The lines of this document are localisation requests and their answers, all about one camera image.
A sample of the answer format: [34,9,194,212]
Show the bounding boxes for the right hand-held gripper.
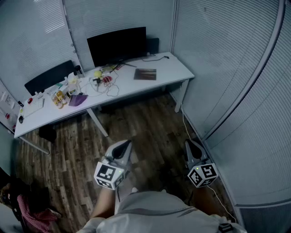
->
[184,139,218,188]

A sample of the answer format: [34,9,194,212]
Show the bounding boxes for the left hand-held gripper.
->
[94,140,133,191]

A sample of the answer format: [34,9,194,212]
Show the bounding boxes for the person's left forearm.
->
[90,187,115,220]

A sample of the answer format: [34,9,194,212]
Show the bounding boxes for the person's right forearm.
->
[192,185,219,217]

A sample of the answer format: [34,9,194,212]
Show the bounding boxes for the white desk leg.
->
[86,107,110,138]
[174,79,190,113]
[19,136,50,155]

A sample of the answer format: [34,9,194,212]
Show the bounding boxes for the purple cloth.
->
[68,94,88,107]

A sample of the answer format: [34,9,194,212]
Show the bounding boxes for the white power strip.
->
[87,77,101,92]

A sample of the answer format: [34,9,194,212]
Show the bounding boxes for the person's white shirt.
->
[76,190,248,233]

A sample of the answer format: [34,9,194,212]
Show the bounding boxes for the black bag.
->
[39,125,57,143]

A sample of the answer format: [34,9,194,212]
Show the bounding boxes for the orange snack packet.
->
[52,90,68,110]

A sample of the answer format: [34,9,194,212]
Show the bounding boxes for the yellow and white snack packets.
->
[100,64,117,74]

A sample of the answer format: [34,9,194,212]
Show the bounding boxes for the clear plastic bag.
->
[65,72,80,92]

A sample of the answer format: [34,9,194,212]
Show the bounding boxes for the white keyboard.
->
[23,97,45,118]

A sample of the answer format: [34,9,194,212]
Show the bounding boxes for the black flat monitor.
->
[24,60,76,96]

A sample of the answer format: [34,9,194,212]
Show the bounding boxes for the black curved monitor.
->
[86,26,147,68]

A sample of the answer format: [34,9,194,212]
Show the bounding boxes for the black box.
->
[146,37,160,56]

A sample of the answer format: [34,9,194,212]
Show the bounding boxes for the red checkered cloth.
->
[16,194,58,232]

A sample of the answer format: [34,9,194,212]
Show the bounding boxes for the black chair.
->
[0,167,31,229]

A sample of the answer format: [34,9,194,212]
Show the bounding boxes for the white side board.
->
[0,85,21,135]

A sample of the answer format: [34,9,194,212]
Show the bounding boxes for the white floor cable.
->
[180,83,193,140]

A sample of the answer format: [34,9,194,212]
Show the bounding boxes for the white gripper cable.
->
[206,185,237,224]

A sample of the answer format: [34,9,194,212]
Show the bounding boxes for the thin white cable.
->
[78,76,107,97]

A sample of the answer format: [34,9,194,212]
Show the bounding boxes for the black strap buckle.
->
[218,223,233,233]

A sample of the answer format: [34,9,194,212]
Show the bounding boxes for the black adapter cable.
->
[141,55,170,62]

